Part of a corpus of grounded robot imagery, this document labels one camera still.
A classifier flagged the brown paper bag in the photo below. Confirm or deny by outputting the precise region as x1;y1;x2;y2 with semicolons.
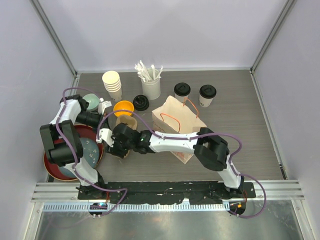
150;94;208;165

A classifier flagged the paper coffee cup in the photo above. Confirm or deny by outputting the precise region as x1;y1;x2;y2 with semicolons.
174;82;191;103
199;84;217;108

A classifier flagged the black lid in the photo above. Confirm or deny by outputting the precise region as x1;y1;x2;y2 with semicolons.
174;82;191;97
199;84;217;99

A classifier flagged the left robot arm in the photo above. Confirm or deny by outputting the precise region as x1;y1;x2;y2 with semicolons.
39;94;107;200

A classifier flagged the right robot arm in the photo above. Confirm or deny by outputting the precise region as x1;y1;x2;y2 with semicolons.
98;123;244;198

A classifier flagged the red round tray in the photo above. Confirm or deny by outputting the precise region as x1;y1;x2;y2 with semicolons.
43;124;104;182

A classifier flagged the pale green bowl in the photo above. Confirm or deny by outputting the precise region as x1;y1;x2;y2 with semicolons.
82;93;100;112

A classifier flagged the cardboard cup carrier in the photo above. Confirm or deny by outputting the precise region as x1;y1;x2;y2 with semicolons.
104;114;139;159

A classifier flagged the orange bowl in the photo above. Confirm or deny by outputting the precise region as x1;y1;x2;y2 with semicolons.
113;100;135;117

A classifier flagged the blue-grey plate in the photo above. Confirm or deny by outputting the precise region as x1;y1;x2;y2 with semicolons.
58;137;100;179

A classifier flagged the stack of black lids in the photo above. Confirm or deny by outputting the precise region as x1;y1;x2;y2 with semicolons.
132;94;150;111

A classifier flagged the stack of paper cups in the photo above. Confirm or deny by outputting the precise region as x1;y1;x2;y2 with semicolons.
101;70;122;102

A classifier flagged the white straw holder cup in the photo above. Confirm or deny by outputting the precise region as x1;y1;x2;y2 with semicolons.
140;69;161;100

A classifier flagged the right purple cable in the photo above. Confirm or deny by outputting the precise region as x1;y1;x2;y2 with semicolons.
95;111;267;220

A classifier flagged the purple cable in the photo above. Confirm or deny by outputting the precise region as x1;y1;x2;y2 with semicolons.
95;111;267;220
55;86;128;220

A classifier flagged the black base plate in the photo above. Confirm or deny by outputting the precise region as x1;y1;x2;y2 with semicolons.
76;181;256;205

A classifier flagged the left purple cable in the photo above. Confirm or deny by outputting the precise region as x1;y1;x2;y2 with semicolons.
55;86;128;220

